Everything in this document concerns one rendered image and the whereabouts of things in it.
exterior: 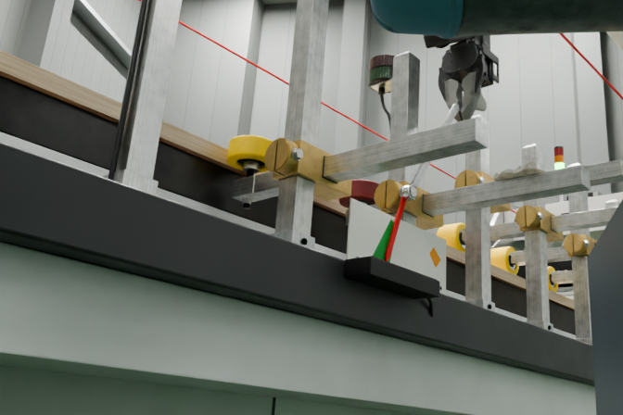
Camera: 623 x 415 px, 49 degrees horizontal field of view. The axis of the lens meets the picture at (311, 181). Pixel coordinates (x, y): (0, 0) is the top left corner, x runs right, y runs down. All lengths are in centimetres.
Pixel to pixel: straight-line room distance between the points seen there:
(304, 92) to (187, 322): 38
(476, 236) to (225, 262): 66
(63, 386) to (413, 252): 55
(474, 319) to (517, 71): 835
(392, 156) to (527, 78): 858
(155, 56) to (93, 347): 33
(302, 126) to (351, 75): 835
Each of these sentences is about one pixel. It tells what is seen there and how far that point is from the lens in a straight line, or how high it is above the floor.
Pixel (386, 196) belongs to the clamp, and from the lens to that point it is 113.
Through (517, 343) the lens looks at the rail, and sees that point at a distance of 137.
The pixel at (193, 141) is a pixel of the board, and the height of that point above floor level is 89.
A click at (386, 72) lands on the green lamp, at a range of 126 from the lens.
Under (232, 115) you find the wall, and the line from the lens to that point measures 928.
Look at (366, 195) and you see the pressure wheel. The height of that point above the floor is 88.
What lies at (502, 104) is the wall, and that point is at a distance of 927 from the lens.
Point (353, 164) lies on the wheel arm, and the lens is 94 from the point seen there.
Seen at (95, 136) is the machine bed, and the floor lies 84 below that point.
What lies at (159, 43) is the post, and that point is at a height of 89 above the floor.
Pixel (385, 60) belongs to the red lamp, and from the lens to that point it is 127.
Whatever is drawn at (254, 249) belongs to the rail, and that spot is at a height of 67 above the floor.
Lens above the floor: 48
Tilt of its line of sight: 20 degrees up
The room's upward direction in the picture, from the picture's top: 5 degrees clockwise
